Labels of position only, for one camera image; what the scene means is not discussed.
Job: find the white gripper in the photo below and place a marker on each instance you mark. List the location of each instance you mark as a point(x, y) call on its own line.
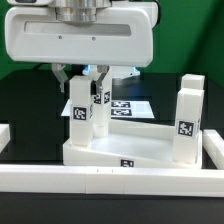
point(121, 35)

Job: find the white desk tabletop tray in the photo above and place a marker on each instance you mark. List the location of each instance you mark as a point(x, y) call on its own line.
point(130, 144)

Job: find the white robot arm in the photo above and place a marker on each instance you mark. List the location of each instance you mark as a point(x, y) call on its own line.
point(77, 10)

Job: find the white marker sheet with tags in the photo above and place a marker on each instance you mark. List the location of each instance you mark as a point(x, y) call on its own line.
point(131, 109)

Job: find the white left fence block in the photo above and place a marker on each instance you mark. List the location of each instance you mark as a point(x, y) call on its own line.
point(4, 136)

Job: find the white fence block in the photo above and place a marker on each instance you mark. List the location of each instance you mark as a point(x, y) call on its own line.
point(214, 146)
point(4, 136)

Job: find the white front fence bar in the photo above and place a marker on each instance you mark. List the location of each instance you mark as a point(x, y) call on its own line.
point(106, 180)

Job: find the white right fence block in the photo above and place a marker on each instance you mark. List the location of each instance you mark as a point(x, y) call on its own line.
point(214, 146)

